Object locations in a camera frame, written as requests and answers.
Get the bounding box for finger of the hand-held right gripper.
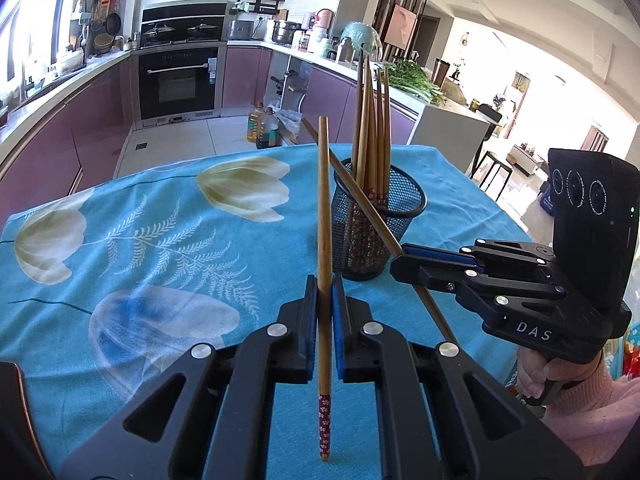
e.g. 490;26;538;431
389;256;570;319
402;239;557;274

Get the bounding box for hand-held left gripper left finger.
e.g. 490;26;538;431
57;276;321;480

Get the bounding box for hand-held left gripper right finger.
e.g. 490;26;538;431
331;276;586;480

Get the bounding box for black mesh utensil holder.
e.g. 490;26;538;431
331;157;428;282

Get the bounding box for floral-end wooden chopstick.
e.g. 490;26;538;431
301;117;459;346
316;116;334;462

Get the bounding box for bunch of wooden chopsticks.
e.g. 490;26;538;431
347;45;396;271

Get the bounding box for person's right forearm pink sleeve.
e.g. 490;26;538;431
542;357;640;469

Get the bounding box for person's right hand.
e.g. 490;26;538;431
514;345;606;401

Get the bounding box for low white media cabinet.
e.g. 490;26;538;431
507;144;546;176

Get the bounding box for black bar stool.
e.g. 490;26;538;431
477;151;514;196

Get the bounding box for colorful printed bag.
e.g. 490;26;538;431
602;320;640;382

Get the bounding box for white kitchen countertop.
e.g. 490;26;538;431
0;40;504;161

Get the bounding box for bunch of leafy greens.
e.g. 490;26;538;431
385;59;446;106

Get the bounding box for blue floral tablecloth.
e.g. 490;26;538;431
0;142;534;480

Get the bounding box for dark cooking oil bottle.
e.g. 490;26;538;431
256;106;280;150

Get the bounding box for yellow cooking oil bottle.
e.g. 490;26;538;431
246;102;265;144

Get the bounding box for green appliance under plastic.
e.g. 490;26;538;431
340;21;384;56

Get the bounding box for wooden slat partition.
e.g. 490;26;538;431
372;0;429;61

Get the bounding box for stainless steel stock pot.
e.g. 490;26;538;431
271;20;301;44

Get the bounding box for black built-in oven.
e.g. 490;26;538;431
137;46;222;122

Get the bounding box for purple lower kitchen cabinets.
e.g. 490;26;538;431
0;45;419;221

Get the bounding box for black glass cooktop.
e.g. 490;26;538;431
141;2;229;49

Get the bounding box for pink wall painting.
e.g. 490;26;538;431
390;4;419;51

